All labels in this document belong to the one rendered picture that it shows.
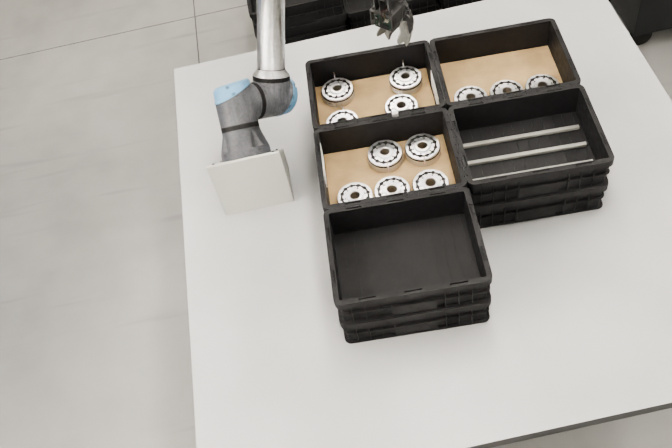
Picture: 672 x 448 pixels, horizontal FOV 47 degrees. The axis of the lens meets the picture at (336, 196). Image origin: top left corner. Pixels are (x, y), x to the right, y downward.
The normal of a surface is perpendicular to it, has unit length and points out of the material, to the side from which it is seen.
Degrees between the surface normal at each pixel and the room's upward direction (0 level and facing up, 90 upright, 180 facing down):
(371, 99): 0
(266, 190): 90
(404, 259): 0
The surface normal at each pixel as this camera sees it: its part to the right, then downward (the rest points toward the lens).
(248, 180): 0.16, 0.77
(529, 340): -0.14, -0.60
